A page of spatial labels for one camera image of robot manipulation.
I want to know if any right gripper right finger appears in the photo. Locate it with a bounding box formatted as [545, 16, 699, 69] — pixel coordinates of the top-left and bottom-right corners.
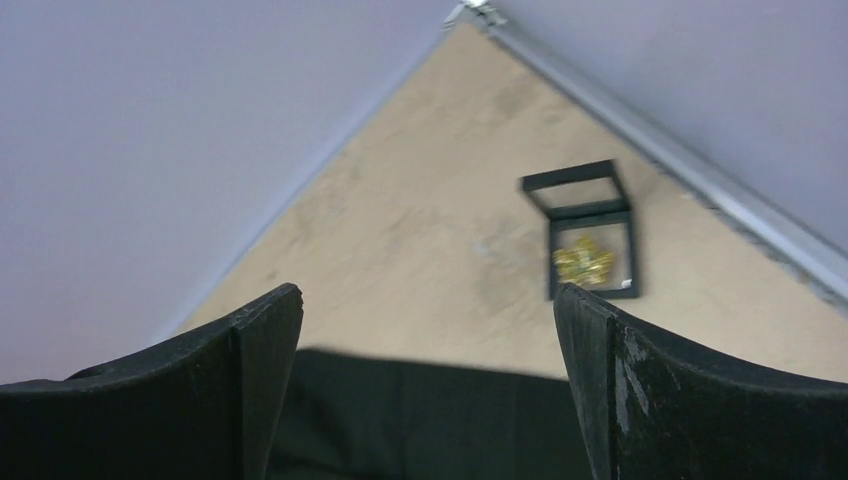
[553, 284, 847, 479]

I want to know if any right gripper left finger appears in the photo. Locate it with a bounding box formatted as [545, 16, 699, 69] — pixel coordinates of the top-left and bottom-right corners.
[1, 283, 304, 479]

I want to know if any black button-up shirt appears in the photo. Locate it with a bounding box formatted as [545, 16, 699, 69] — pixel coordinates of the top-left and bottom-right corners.
[266, 349, 592, 479]

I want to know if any gold leaf brooch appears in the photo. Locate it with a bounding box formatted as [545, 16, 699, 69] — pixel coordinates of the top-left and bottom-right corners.
[553, 236, 615, 286]

